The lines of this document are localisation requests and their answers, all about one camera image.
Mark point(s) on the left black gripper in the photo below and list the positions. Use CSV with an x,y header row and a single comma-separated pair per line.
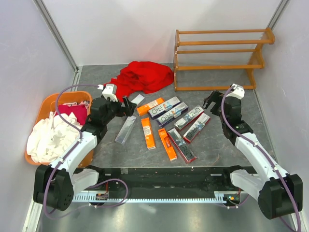
x,y
126,110

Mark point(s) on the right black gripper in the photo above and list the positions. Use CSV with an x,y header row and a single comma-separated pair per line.
x,y
216,96

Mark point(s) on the silver toothpaste box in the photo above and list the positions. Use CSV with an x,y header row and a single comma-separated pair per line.
x,y
126,130
138,100

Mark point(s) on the orange toothpaste box top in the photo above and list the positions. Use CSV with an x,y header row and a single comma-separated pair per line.
x,y
145,108

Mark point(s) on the orange toothpaste box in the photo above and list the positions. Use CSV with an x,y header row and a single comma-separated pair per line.
x,y
145,108
148,133

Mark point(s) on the orange toothpaste box windowed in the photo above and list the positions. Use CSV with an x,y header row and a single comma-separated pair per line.
x,y
167,144

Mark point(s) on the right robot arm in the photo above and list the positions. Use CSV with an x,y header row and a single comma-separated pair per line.
x,y
277,192

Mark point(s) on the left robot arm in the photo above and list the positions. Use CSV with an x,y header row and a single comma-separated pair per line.
x,y
56,184

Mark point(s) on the wooden two-tier shelf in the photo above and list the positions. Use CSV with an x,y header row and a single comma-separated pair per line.
x,y
232,49

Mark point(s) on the purple R&O box upper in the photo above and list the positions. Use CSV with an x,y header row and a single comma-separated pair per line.
x,y
162,108

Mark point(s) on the purple r&o box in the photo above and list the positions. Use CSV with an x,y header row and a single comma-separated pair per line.
x,y
172,114
162,108

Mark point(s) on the purple R&O box lower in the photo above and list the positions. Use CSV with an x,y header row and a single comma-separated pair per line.
x,y
172,114

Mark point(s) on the red R&O box upper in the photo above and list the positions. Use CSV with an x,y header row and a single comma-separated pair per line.
x,y
188,118

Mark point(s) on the red r&o box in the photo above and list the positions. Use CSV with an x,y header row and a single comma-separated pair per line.
x,y
196,128
188,118
182,146

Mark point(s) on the red cloth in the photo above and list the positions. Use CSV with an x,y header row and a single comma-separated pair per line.
x,y
145,76

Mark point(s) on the red R&O box right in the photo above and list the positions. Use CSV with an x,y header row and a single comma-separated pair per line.
x,y
196,128

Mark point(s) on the magenta cloth in basket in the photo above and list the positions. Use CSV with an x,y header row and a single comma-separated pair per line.
x,y
80,112

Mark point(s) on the red R&O box bottom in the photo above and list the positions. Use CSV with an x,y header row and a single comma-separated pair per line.
x,y
182,146

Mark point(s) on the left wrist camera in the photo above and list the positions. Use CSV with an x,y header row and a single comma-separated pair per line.
x,y
109,92

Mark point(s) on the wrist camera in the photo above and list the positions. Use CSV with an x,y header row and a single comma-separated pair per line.
x,y
109,92
236,91

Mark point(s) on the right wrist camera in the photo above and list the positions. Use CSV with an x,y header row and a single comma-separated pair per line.
x,y
236,91

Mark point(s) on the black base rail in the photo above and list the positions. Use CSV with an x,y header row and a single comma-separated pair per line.
x,y
165,182

